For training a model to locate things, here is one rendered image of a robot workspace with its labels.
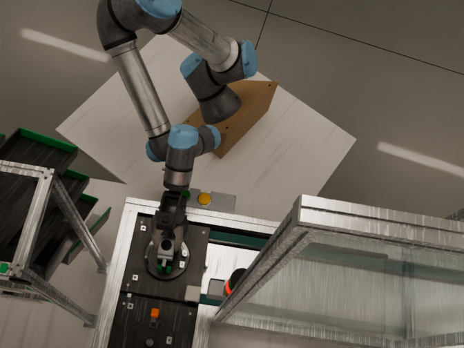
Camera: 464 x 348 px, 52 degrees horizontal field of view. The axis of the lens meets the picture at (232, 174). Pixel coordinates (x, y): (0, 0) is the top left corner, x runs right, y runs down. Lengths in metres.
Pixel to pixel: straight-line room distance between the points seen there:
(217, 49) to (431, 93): 2.13
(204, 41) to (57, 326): 0.97
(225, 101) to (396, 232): 1.19
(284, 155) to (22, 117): 1.64
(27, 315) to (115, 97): 0.82
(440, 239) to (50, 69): 2.72
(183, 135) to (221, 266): 0.54
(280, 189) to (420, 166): 1.46
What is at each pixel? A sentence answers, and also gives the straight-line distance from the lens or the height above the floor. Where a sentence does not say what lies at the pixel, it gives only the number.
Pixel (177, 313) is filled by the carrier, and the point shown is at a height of 0.97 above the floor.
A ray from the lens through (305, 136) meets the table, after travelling 1.87.
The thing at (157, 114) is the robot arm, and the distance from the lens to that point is 1.36.
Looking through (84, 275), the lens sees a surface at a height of 0.86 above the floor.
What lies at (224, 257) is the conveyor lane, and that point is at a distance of 1.59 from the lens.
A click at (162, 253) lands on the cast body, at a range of 1.36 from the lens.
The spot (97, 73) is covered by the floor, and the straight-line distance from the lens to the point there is 3.00.
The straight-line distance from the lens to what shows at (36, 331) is 1.65.
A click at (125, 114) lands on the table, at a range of 1.84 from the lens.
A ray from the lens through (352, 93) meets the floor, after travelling 3.13.
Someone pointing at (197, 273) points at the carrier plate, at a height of 0.97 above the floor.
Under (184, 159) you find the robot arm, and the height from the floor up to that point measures 1.33.
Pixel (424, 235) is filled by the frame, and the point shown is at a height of 1.99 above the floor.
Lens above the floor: 2.45
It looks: 66 degrees down
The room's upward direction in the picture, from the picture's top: 18 degrees clockwise
